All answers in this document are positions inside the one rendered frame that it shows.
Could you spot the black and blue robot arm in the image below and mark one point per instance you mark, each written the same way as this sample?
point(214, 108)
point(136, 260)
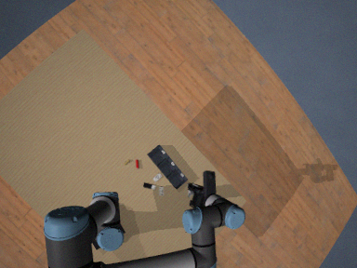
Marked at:
point(70, 232)

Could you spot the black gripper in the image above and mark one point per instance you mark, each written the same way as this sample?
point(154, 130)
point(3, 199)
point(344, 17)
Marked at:
point(198, 195)

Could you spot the dark grey rack of labelled bins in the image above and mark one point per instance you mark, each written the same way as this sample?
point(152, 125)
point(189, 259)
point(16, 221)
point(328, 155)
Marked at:
point(159, 156)

